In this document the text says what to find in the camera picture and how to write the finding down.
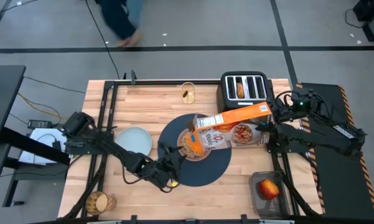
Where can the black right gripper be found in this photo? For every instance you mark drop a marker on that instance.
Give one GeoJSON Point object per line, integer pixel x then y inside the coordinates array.
{"type": "Point", "coordinates": [283, 110]}

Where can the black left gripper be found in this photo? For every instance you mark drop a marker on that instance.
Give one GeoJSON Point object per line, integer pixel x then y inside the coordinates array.
{"type": "Point", "coordinates": [158, 171]}

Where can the orange pumpkin cereal box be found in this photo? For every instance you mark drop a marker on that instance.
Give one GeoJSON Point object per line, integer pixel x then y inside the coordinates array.
{"type": "Point", "coordinates": [233, 116]}

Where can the pink bowl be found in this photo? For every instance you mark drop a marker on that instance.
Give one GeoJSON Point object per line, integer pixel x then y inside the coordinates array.
{"type": "Point", "coordinates": [207, 152]}

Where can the light blue plate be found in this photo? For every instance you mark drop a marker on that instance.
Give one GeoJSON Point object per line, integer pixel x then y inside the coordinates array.
{"type": "Point", "coordinates": [133, 140]}

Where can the bagel half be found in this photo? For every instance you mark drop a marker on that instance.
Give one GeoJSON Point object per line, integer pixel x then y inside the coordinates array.
{"type": "Point", "coordinates": [240, 90]}

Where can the red apple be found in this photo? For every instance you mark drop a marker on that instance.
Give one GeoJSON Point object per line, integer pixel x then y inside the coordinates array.
{"type": "Point", "coordinates": [269, 189]}

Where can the amber faceted glass tumbler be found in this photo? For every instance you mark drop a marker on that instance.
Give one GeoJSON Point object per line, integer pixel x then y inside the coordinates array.
{"type": "Point", "coordinates": [101, 203]}

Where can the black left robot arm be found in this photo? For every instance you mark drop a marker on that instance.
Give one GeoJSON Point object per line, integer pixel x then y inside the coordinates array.
{"type": "Point", "coordinates": [112, 144]}

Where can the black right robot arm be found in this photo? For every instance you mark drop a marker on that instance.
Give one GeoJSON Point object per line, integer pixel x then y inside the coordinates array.
{"type": "Point", "coordinates": [330, 133]}

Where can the dark blue round placemat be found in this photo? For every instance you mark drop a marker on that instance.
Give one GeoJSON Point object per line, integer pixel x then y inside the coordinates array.
{"type": "Point", "coordinates": [205, 171]}

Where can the black four-slot toaster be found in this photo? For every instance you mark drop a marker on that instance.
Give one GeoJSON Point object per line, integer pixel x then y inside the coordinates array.
{"type": "Point", "coordinates": [224, 93]}

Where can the small glass cup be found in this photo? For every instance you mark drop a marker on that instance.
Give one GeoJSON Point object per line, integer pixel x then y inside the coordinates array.
{"type": "Point", "coordinates": [188, 98]}

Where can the black tray with apple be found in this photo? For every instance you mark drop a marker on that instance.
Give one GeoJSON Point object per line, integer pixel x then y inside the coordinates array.
{"type": "Point", "coordinates": [267, 208]}

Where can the black hazard-striped floor mat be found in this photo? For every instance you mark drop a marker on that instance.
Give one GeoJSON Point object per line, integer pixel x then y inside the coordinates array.
{"type": "Point", "coordinates": [339, 186]}

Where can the white paper sheet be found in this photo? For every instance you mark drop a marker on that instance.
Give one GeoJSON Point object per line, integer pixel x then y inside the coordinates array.
{"type": "Point", "coordinates": [43, 137]}

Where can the black power adapter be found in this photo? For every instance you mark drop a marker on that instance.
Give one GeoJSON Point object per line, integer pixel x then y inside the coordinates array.
{"type": "Point", "coordinates": [39, 124]}

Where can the person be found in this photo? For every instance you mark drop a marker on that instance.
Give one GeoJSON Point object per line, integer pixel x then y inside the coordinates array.
{"type": "Point", "coordinates": [118, 18]}

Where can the black desk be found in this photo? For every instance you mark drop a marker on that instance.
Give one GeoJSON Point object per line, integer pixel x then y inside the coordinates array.
{"type": "Point", "coordinates": [3, 99]}

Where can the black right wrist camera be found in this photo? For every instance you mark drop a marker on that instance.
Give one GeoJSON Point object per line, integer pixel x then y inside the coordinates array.
{"type": "Point", "coordinates": [303, 102]}

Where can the black metal table frame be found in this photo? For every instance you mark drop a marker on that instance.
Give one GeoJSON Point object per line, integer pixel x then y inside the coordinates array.
{"type": "Point", "coordinates": [174, 82]}

